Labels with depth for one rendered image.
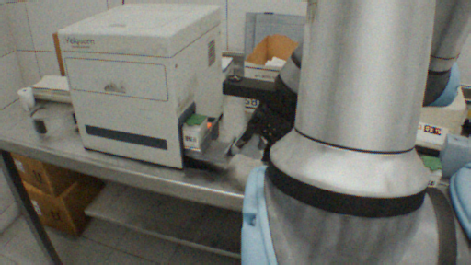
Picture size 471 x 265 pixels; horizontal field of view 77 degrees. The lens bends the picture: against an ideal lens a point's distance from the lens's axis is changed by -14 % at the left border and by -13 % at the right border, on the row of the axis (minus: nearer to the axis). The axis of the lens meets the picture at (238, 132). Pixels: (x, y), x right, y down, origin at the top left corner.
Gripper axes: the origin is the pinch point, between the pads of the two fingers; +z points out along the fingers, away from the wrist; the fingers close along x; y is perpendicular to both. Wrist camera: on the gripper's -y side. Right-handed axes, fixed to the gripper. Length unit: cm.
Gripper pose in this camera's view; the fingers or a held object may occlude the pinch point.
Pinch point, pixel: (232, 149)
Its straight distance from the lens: 71.9
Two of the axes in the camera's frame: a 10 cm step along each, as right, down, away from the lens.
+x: 2.9, -5.1, 8.1
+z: -4.8, 6.6, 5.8
